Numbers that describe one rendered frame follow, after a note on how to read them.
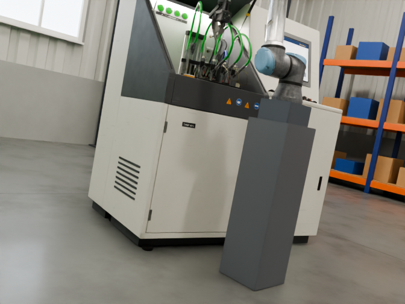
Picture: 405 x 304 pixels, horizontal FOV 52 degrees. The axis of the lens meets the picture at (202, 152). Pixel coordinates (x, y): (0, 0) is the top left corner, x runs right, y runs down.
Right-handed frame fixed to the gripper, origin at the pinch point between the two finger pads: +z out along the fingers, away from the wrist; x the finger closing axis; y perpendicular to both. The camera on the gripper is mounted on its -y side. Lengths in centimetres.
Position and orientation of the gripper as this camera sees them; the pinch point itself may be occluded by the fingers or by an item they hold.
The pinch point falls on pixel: (215, 36)
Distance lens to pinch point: 250.8
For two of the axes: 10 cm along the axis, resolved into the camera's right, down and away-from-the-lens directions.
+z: -1.8, 9.8, 0.8
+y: 5.5, 1.7, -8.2
